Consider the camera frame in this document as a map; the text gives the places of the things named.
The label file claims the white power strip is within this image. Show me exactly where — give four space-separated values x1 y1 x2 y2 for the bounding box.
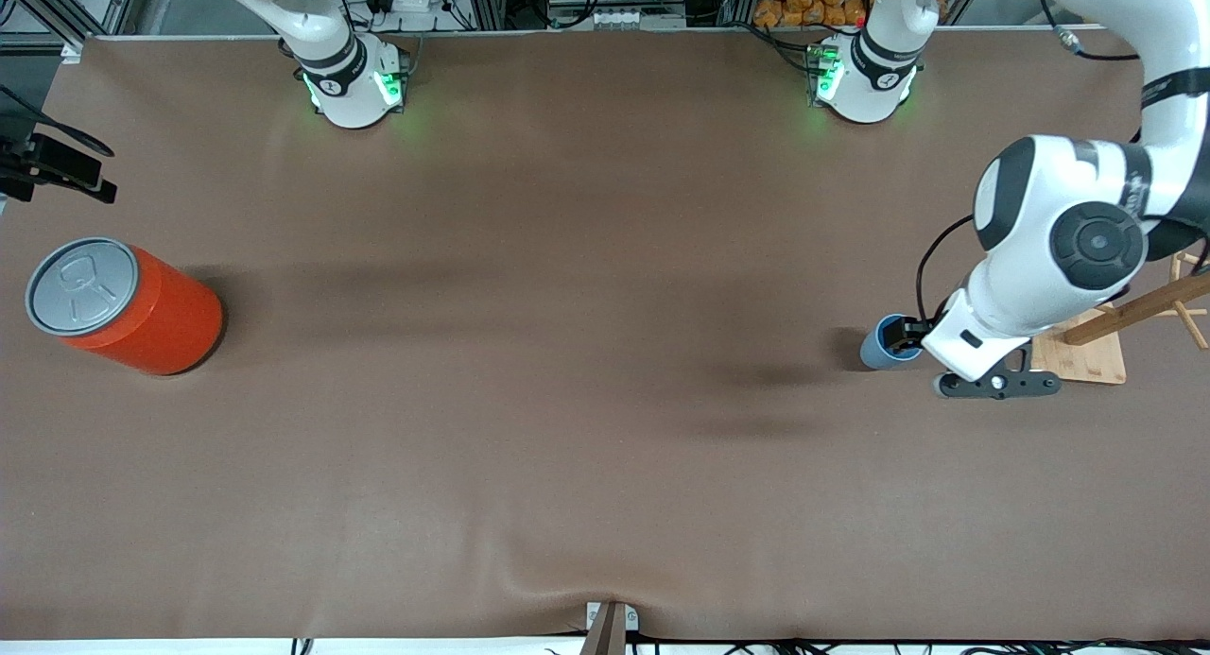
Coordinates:
548 9 687 31

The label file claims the orange can with grey lid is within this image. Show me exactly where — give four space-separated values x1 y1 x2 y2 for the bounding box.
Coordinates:
26 236 227 378

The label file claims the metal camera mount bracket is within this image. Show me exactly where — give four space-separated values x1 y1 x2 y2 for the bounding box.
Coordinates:
579 600 640 655

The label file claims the brown table mat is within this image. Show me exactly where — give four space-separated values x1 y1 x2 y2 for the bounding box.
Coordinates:
0 26 1210 643

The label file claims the light blue plastic cup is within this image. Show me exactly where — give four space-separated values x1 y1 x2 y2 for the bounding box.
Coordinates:
859 314 926 371

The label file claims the wooden cup rack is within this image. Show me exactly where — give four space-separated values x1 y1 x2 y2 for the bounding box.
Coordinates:
1028 247 1210 386

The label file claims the orange snack bag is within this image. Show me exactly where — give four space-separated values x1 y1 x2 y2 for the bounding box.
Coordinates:
753 0 946 28

